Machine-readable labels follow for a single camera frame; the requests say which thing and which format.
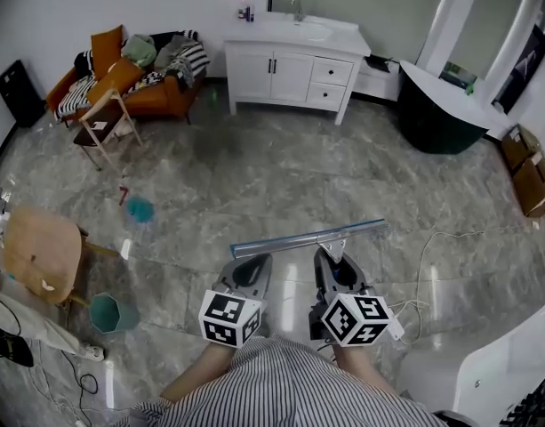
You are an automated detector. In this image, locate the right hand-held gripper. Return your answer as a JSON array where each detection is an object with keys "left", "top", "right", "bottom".
[{"left": 308, "top": 246, "right": 405, "bottom": 350}]

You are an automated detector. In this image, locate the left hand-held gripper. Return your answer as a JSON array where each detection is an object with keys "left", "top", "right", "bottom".
[{"left": 198, "top": 253, "right": 274, "bottom": 350}]

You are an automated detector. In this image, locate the person's left forearm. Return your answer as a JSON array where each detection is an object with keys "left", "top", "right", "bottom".
[{"left": 158, "top": 339, "right": 238, "bottom": 405}]

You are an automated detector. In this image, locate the person's right forearm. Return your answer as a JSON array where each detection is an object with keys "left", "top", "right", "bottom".
[{"left": 333, "top": 343, "right": 400, "bottom": 396}]

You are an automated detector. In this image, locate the person's striped shirt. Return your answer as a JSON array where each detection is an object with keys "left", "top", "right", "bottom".
[{"left": 120, "top": 334, "right": 451, "bottom": 427}]

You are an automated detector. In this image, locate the teal waste bin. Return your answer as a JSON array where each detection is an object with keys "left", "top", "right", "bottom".
[{"left": 88, "top": 292, "right": 141, "bottom": 335}]

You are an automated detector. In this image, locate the teal cloth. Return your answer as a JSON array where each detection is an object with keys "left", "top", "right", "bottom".
[{"left": 125, "top": 196, "right": 157, "bottom": 227}]

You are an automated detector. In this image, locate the white power strip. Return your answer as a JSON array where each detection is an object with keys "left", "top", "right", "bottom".
[{"left": 78, "top": 343, "right": 107, "bottom": 362}]

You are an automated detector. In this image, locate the dark green bathtub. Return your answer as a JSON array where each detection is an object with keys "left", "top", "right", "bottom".
[{"left": 396, "top": 59, "right": 493, "bottom": 156}]

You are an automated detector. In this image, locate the white vanity cabinet with sink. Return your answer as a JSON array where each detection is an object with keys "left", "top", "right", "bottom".
[{"left": 222, "top": 10, "right": 372, "bottom": 126}]

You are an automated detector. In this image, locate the beige fabric sheet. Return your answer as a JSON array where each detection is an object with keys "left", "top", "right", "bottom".
[{"left": 0, "top": 282, "right": 92, "bottom": 356}]

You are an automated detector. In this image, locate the tan wooden chair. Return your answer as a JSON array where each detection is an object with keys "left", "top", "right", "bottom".
[{"left": 3, "top": 205, "right": 122, "bottom": 310}]

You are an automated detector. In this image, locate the white glossy fixture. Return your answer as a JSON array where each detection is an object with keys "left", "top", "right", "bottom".
[{"left": 398, "top": 298, "right": 545, "bottom": 418}]

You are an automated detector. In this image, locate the black bag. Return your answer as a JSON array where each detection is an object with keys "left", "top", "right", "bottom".
[{"left": 0, "top": 322, "right": 36, "bottom": 368}]

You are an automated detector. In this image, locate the large cardboard box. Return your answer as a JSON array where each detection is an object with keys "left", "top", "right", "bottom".
[{"left": 511, "top": 151, "right": 545, "bottom": 219}]

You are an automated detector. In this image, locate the small cardboard box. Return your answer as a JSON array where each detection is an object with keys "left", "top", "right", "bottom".
[{"left": 501, "top": 125, "right": 542, "bottom": 173}]

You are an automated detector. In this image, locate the wooden chair with dark seat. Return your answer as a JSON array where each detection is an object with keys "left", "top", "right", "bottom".
[{"left": 72, "top": 87, "right": 144, "bottom": 172}]

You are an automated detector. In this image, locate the orange sofa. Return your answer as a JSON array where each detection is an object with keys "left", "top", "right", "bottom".
[{"left": 46, "top": 31, "right": 209, "bottom": 127}]

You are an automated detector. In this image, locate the black and white striped blanket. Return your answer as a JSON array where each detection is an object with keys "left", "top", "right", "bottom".
[{"left": 154, "top": 41, "right": 211, "bottom": 89}]

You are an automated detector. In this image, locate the grey crumpled cloth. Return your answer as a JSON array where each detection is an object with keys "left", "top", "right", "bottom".
[{"left": 154, "top": 36, "right": 197, "bottom": 69}]

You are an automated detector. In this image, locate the large orange cushion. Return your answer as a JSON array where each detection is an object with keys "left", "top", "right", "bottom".
[{"left": 85, "top": 58, "right": 147, "bottom": 106}]

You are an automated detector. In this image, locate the striped cushion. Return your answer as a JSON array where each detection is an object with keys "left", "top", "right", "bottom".
[{"left": 53, "top": 76, "right": 98, "bottom": 120}]

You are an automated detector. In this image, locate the green crumpled cloth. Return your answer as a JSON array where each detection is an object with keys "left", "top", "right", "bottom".
[{"left": 120, "top": 33, "right": 158, "bottom": 67}]

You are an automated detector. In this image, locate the small orange cushion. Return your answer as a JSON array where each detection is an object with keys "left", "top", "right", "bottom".
[{"left": 90, "top": 24, "right": 125, "bottom": 79}]

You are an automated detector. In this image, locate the black box appliance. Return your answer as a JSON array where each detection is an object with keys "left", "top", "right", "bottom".
[{"left": 0, "top": 59, "right": 47, "bottom": 129}]

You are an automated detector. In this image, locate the white cable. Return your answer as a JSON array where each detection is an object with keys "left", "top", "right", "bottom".
[{"left": 387, "top": 228, "right": 541, "bottom": 346}]

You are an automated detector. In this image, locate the black cable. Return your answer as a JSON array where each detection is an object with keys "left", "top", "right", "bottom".
[{"left": 60, "top": 349, "right": 100, "bottom": 427}]

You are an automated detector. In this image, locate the black wall panel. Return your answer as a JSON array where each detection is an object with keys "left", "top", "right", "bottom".
[{"left": 492, "top": 23, "right": 545, "bottom": 116}]

